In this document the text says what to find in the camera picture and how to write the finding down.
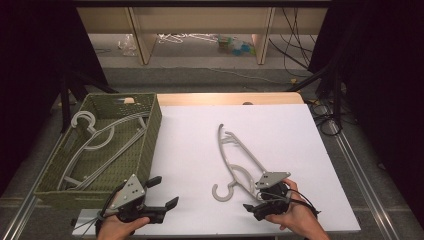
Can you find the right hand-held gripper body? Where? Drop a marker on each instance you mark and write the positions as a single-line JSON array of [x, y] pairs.
[[273, 180]]

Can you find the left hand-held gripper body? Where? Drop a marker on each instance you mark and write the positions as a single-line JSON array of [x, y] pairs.
[[131, 195]]

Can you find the grey plastic clothes hanger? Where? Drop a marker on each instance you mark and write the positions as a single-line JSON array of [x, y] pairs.
[[83, 113], [223, 199]]

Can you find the green woven basket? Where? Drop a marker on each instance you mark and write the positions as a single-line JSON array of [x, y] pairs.
[[151, 143]]

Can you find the person's left hand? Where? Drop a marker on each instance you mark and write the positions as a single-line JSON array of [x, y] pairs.
[[113, 230]]

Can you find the person's right hand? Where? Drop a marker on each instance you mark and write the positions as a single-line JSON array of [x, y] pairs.
[[296, 216]]

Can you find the white table sheet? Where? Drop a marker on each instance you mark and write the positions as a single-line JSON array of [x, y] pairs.
[[300, 150]]

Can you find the wooden table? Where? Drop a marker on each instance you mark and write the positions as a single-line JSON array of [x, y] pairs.
[[216, 99]]

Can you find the black stand legs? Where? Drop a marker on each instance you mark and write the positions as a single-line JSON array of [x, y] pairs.
[[337, 100], [65, 106]]

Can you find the pile of coloured toys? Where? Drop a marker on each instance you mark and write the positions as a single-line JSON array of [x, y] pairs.
[[236, 46]]

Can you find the clear plastic bag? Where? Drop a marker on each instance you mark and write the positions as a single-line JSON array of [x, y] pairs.
[[127, 45]]

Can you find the black curtain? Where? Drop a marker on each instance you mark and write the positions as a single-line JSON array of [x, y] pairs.
[[383, 83], [33, 66]]

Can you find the pile of white hangers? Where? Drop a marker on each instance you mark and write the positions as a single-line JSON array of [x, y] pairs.
[[186, 37]]

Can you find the metal floor rail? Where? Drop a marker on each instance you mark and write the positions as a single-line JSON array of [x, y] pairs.
[[20, 216], [360, 173]]

